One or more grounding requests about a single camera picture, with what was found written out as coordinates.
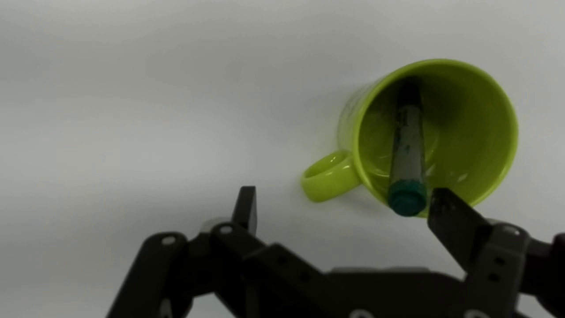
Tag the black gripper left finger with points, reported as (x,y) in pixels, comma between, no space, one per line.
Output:
(248,235)

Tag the yellow-green mug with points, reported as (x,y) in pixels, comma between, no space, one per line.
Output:
(460,129)

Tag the green marker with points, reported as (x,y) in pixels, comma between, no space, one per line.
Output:
(409,152)

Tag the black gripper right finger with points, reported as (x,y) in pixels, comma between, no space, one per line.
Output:
(471,235)

